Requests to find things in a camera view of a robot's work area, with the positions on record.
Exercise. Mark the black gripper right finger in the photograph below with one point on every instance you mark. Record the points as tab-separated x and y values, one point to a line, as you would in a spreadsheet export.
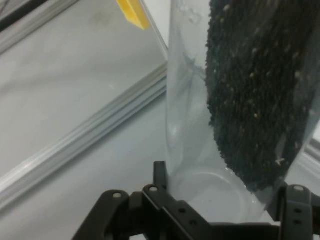
300	212

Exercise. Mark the grey rail with black strip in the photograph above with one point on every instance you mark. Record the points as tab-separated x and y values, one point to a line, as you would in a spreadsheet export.
25	22

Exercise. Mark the short aluminium frame rail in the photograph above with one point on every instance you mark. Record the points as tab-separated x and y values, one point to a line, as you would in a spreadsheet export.
75	142

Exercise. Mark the black seeds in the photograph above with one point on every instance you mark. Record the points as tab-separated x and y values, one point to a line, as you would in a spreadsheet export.
250	87

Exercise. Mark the clear plastic jar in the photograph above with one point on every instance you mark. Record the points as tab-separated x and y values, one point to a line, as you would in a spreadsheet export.
187	125

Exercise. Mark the yellow box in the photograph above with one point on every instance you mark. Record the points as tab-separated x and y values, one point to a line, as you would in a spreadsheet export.
130	10

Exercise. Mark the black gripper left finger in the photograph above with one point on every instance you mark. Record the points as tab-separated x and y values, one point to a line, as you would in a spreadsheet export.
155	212

